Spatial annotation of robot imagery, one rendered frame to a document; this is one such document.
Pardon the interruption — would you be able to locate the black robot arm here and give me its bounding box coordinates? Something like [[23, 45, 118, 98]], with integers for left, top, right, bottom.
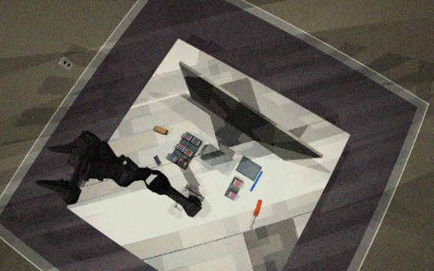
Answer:
[[67, 142, 202, 217]]

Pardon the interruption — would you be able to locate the orange-handled screwdriver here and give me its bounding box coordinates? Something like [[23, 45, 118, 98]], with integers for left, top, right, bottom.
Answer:
[[252, 200, 261, 225]]

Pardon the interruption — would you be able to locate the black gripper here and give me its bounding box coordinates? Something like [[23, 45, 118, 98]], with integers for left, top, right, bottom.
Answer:
[[35, 130, 111, 205]]

